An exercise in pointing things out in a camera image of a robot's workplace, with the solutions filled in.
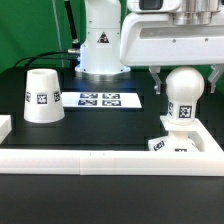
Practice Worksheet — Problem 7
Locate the white lamp bulb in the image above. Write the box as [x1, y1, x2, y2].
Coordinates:
[166, 67, 204, 125]

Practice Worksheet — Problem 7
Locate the white marker sheet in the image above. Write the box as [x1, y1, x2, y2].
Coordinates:
[62, 92, 141, 109]

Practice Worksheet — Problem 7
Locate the white lamp shade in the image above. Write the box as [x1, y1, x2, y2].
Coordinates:
[24, 69, 65, 123]

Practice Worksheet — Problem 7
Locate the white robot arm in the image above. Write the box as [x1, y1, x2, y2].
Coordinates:
[76, 0, 224, 91]

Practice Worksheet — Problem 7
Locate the black hose behind robot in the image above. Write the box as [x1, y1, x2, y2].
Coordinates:
[63, 0, 80, 48]

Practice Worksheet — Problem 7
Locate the thin grey cable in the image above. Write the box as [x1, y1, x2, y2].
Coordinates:
[51, 0, 64, 51]

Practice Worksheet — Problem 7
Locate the white lamp base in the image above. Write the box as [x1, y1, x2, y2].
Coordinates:
[148, 116, 199, 152]

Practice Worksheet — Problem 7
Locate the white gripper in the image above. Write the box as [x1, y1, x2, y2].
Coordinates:
[120, 0, 224, 94]

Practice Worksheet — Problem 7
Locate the black cable with connector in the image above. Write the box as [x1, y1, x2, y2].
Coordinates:
[13, 48, 82, 68]

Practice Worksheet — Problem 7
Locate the white foam wall frame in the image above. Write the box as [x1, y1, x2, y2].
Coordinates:
[0, 116, 224, 176]

